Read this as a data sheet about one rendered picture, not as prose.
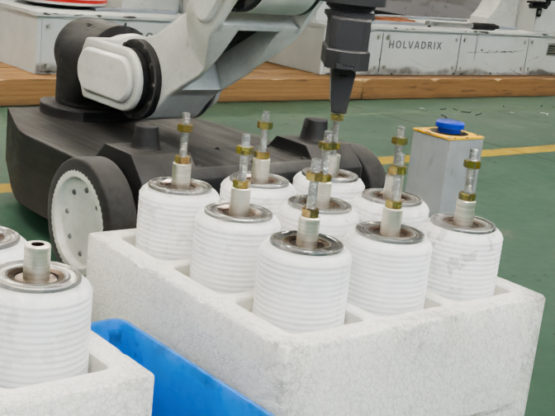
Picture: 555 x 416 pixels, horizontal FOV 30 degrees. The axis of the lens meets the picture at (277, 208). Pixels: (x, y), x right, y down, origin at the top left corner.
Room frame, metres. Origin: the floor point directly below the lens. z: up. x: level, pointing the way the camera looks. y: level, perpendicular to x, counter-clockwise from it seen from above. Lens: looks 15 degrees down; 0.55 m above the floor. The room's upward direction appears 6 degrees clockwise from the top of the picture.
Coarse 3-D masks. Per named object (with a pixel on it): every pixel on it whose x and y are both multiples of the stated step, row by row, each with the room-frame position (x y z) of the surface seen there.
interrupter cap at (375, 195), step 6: (366, 192) 1.26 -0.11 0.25; (372, 192) 1.26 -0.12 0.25; (378, 192) 1.27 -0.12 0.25; (402, 192) 1.28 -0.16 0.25; (408, 192) 1.28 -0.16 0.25; (366, 198) 1.23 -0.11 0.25; (372, 198) 1.23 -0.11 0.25; (378, 198) 1.23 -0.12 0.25; (402, 198) 1.26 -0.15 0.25; (408, 198) 1.25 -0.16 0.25; (414, 198) 1.25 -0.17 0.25; (420, 198) 1.25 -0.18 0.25; (384, 204) 1.22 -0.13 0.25; (402, 204) 1.22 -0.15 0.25; (408, 204) 1.22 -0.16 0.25; (414, 204) 1.22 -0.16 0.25; (420, 204) 1.24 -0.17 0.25
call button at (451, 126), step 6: (438, 120) 1.42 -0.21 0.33; (444, 120) 1.42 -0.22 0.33; (450, 120) 1.43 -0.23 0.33; (438, 126) 1.41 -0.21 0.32; (444, 126) 1.40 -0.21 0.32; (450, 126) 1.40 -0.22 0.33; (456, 126) 1.40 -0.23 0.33; (462, 126) 1.41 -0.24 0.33; (444, 132) 1.41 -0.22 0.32; (450, 132) 1.40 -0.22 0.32; (456, 132) 1.41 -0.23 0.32
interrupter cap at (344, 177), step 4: (304, 168) 1.35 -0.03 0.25; (308, 168) 1.36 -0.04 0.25; (304, 172) 1.33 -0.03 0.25; (340, 172) 1.36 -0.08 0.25; (344, 172) 1.37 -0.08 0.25; (348, 172) 1.36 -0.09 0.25; (340, 176) 1.35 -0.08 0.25; (344, 176) 1.34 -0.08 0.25; (348, 176) 1.34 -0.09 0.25; (352, 176) 1.35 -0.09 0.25; (356, 176) 1.34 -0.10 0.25; (332, 180) 1.30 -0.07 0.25; (336, 180) 1.31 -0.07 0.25; (340, 180) 1.31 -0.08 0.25; (344, 180) 1.31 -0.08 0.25; (348, 180) 1.31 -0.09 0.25; (352, 180) 1.32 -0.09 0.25; (356, 180) 1.33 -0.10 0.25
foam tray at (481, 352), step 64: (128, 256) 1.13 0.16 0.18; (128, 320) 1.12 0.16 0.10; (192, 320) 1.02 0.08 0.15; (256, 320) 0.97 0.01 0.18; (384, 320) 1.01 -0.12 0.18; (448, 320) 1.04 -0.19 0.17; (512, 320) 1.11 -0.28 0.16; (256, 384) 0.93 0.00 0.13; (320, 384) 0.93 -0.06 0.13; (384, 384) 0.99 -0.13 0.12; (448, 384) 1.05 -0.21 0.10; (512, 384) 1.13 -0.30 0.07
